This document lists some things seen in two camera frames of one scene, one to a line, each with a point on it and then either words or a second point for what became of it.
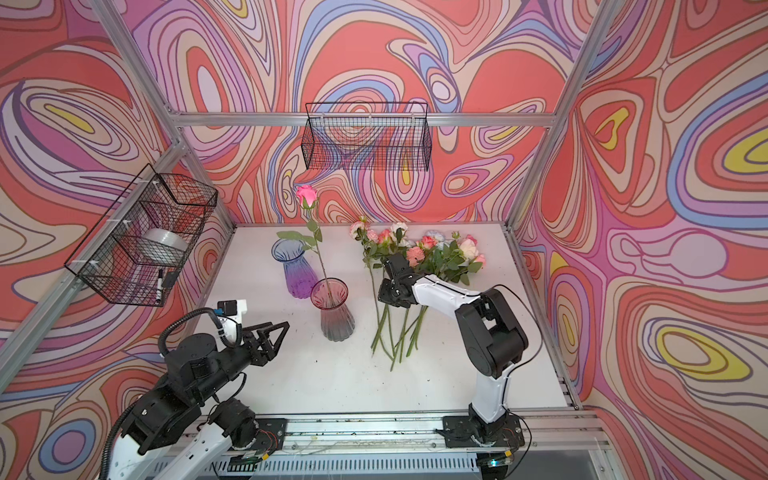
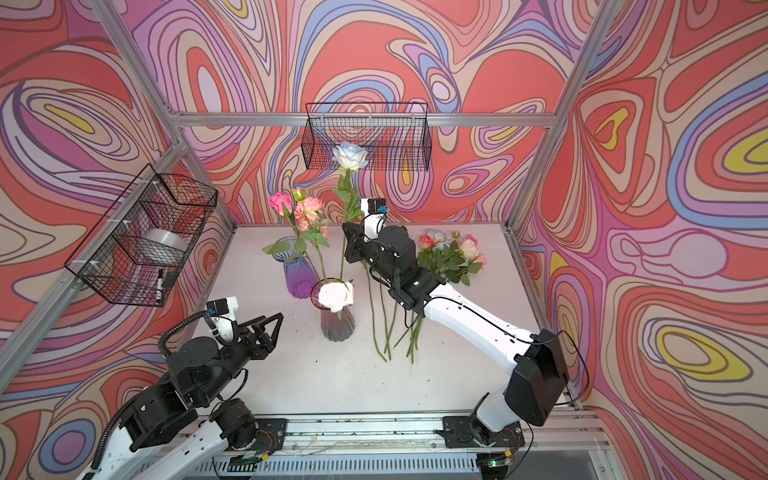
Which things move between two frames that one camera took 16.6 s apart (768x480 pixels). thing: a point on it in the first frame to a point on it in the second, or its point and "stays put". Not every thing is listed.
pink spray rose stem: x=410 y=333 to x=313 y=229
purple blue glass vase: x=299 y=275 stays put
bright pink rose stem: x=307 y=197 to x=282 y=202
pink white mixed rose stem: x=452 y=258 stays put
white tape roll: x=167 y=237 stays put
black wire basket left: x=140 y=246 stays put
